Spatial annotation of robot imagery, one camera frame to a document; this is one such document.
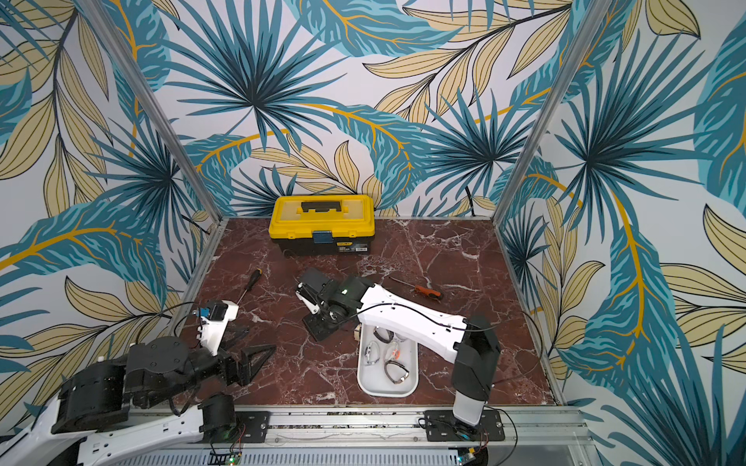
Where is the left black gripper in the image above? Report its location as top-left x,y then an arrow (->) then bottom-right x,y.
144,327 -> 280,409

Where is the dark strap rose gold watch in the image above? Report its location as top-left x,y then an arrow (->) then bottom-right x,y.
373,327 -> 396,345

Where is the orange clear strap watch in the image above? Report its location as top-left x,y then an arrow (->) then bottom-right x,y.
385,342 -> 401,360

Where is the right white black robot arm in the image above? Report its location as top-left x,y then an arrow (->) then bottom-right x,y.
296,268 -> 500,425

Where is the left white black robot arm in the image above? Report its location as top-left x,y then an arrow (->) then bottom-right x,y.
1,337 -> 276,465

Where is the white plastic storage tray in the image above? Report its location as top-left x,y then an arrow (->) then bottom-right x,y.
357,325 -> 420,398

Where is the yellow black toolbox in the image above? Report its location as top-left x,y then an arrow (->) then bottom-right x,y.
268,194 -> 376,256

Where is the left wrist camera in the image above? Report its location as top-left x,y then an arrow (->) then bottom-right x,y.
197,300 -> 239,356

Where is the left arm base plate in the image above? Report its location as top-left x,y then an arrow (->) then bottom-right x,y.
200,411 -> 271,447

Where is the black handled screwdriver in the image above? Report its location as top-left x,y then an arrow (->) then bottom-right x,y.
236,269 -> 263,306

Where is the orange handled screwdriver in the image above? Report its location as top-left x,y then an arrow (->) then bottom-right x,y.
390,277 -> 443,301

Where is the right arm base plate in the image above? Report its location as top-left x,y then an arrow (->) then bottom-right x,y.
418,409 -> 505,442

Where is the left aluminium corner post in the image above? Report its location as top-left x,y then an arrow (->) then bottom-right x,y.
79,0 -> 223,223

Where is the aluminium corner post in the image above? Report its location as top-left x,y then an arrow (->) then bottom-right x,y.
79,0 -> 223,223
493,0 -> 611,227

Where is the right aluminium corner post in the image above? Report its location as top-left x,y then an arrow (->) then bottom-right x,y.
493,0 -> 611,227

